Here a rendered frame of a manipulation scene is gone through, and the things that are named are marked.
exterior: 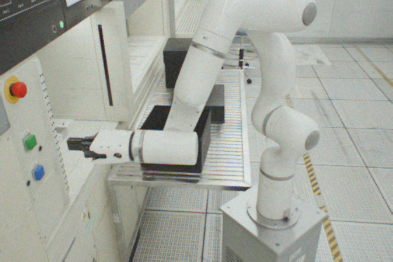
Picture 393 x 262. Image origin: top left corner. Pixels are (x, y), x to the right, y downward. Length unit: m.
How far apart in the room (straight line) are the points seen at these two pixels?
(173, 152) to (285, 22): 0.40
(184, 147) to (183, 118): 0.12
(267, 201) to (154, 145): 0.56
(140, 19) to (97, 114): 1.46
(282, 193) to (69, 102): 1.05
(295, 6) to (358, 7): 5.08
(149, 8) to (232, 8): 2.22
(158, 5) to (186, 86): 2.20
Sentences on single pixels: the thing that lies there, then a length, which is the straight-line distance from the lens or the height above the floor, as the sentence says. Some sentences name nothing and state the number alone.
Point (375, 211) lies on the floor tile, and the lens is 2.74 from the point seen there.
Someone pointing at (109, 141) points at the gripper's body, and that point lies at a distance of 0.93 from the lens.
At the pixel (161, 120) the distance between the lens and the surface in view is 1.77.
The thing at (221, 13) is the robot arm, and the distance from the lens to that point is 0.84.
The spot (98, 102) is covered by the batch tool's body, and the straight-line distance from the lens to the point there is 1.74.
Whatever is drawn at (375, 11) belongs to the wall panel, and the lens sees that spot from 6.06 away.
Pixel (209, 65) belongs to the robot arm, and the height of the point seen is 1.41.
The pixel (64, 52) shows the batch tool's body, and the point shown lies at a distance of 1.70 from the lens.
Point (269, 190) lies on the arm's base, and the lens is 1.27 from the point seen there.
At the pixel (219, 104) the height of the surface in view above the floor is 0.86.
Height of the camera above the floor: 1.71
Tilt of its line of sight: 29 degrees down
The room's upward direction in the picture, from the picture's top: 1 degrees counter-clockwise
